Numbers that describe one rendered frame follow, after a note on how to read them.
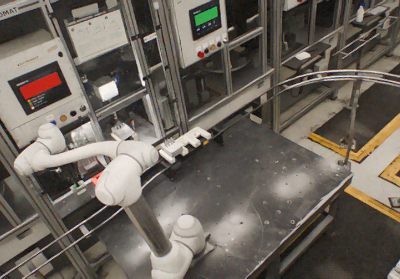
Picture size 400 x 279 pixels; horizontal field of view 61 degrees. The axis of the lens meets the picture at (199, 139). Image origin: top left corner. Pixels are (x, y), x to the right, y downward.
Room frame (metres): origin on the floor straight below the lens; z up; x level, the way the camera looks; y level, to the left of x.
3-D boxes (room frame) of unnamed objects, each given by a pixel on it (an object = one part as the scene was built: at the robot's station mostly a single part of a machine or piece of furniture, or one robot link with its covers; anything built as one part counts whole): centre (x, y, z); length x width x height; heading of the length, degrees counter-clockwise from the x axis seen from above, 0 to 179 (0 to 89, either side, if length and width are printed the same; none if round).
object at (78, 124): (1.56, 0.75, 1.37); 0.36 x 0.04 x 0.04; 124
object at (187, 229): (1.13, 0.15, 0.85); 0.18 x 0.16 x 0.22; 149
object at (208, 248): (1.15, 0.13, 0.71); 0.22 x 0.18 x 0.06; 124
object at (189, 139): (1.87, 0.10, 0.84); 0.36 x 0.14 x 0.10; 124
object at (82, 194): (1.47, 0.76, 0.97); 0.08 x 0.08 x 0.12; 34
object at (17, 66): (1.67, 0.83, 1.60); 0.42 x 0.29 x 0.46; 124
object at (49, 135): (1.46, 0.76, 1.41); 0.13 x 0.11 x 0.16; 149
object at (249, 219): (1.51, -0.06, 0.66); 1.50 x 1.06 x 0.04; 124
